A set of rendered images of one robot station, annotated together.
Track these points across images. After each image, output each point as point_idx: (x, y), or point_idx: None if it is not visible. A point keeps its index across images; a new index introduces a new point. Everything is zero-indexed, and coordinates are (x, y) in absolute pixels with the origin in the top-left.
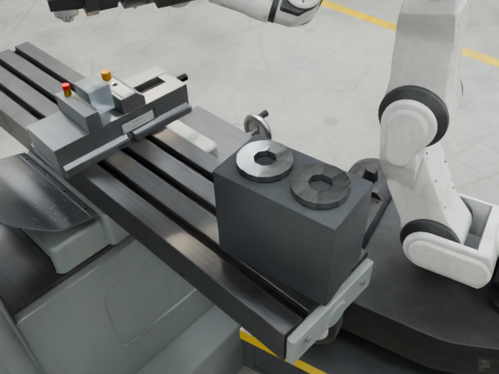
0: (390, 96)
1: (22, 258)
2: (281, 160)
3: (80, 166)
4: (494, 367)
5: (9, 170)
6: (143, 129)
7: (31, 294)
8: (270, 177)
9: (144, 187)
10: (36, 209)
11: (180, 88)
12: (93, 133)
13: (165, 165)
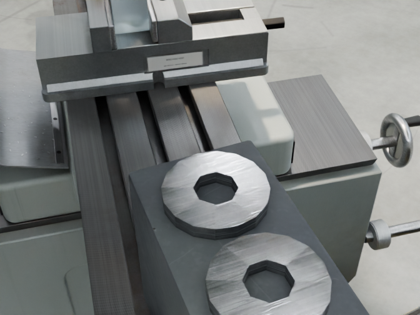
0: None
1: None
2: (237, 205)
3: (69, 93)
4: None
5: (17, 67)
6: (180, 75)
7: None
8: (194, 227)
9: (122, 154)
10: (2, 127)
11: (257, 35)
12: (100, 55)
13: (171, 136)
